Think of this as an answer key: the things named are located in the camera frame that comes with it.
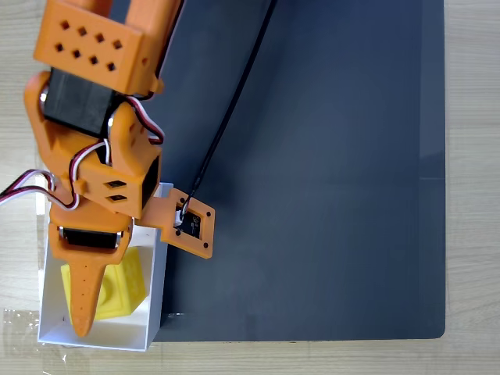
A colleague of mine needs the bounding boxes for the black camera cable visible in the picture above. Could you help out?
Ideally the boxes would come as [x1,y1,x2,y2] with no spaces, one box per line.
[181,0,279,214]

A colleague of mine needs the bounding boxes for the white open box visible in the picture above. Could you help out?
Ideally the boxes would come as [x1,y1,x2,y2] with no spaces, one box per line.
[36,181,175,352]

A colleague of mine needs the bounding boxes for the yellow block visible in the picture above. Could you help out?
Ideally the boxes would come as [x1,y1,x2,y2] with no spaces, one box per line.
[60,245,149,322]

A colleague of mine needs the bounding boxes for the orange camera mount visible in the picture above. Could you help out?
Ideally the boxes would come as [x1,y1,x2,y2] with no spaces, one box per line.
[141,187,216,260]

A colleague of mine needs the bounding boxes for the white red black servo wire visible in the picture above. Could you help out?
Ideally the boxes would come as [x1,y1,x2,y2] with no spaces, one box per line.
[0,169,81,211]
[123,95,166,146]

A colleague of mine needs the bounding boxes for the dark textured mat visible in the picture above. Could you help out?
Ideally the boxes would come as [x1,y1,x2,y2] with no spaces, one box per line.
[108,0,448,343]

